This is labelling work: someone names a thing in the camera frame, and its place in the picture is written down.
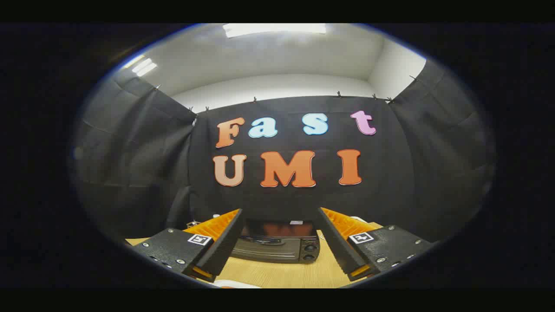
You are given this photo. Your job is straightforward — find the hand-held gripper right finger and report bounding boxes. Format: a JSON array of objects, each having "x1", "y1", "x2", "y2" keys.
[{"x1": 317, "y1": 207, "x2": 434, "y2": 281}]

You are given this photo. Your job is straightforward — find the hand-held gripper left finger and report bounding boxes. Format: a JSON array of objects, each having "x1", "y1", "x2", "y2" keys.
[{"x1": 130, "y1": 208, "x2": 244, "y2": 283}]

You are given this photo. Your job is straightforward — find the black toaster oven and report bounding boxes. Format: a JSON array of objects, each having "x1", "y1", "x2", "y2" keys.
[{"x1": 230, "y1": 219, "x2": 321, "y2": 264}]

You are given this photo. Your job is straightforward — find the black backdrop cloth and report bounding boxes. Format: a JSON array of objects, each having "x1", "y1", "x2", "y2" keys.
[{"x1": 72, "y1": 58, "x2": 497, "y2": 243}]

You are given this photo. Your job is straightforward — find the small ceiling light panel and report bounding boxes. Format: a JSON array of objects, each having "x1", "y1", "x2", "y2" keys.
[{"x1": 124, "y1": 54, "x2": 159, "y2": 78}]

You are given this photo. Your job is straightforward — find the long ceiling light panel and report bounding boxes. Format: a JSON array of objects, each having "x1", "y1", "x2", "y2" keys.
[{"x1": 222, "y1": 23, "x2": 327, "y2": 39}]

